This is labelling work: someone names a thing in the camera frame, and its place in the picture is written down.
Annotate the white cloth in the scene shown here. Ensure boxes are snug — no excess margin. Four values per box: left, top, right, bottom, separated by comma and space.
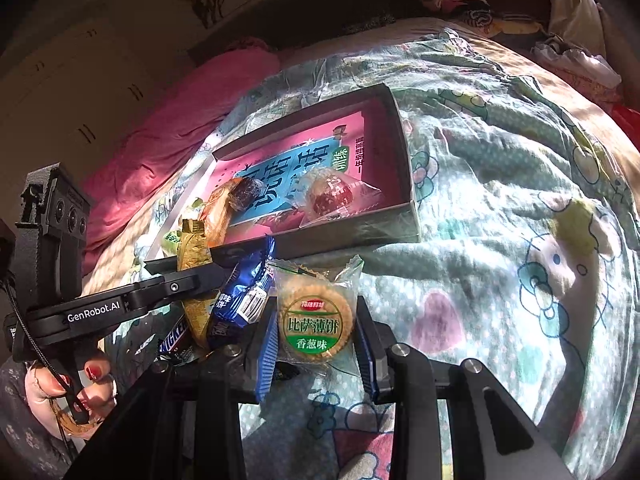
530, 35, 623, 88

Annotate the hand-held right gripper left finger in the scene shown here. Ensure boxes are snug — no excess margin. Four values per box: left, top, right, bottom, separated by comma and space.
62, 304, 280, 480

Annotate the orange snack packet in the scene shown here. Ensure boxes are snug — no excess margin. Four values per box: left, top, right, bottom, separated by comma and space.
200, 180, 241, 250

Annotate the dark cookie packet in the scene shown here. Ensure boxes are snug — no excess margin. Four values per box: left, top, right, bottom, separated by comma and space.
231, 177, 262, 211

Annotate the bed with beige sheet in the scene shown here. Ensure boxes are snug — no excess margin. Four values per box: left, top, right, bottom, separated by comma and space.
82, 15, 640, 281

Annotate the gold snack packet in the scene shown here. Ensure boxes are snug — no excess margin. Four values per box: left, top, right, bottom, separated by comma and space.
179, 219, 222, 348

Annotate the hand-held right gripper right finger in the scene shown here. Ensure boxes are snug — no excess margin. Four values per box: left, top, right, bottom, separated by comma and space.
354, 295, 576, 480

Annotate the red plastic bag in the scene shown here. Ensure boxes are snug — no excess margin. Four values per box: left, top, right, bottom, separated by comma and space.
612, 105, 640, 136

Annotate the brown chocolate bar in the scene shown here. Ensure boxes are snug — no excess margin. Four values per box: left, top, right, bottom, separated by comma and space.
157, 317, 197, 361

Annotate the person's left hand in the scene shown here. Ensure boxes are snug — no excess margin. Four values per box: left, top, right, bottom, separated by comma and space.
24, 350, 120, 435

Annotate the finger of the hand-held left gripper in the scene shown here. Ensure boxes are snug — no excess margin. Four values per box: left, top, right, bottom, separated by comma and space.
144, 256, 181, 275
126, 261, 241, 313

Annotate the blue cookie packet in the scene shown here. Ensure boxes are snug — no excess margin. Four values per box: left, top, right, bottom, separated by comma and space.
207, 235, 277, 348

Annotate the cream curtain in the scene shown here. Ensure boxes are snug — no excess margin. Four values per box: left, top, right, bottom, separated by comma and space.
535, 0, 616, 51

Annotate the clear packet red date cake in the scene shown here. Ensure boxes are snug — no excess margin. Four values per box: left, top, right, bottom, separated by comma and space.
299, 166, 382, 227

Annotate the round cracker packet green label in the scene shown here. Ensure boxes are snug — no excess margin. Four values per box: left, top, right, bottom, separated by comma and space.
267, 255, 363, 376

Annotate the grey cardboard box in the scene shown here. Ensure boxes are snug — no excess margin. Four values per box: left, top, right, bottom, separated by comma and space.
145, 84, 421, 273

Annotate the white wardrobe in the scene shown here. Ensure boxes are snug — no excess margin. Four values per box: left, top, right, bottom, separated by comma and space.
0, 15, 166, 211

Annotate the cartoon printed quilt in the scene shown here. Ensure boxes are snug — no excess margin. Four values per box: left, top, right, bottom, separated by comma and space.
85, 17, 640, 480

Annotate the dark headboard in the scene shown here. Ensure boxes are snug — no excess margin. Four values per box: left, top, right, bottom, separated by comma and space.
187, 0, 426, 61

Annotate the pink blanket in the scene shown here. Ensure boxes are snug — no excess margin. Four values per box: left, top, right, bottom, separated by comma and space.
80, 37, 281, 276

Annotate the person's left forearm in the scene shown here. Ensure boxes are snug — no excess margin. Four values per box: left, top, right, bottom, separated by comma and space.
0, 360, 76, 480

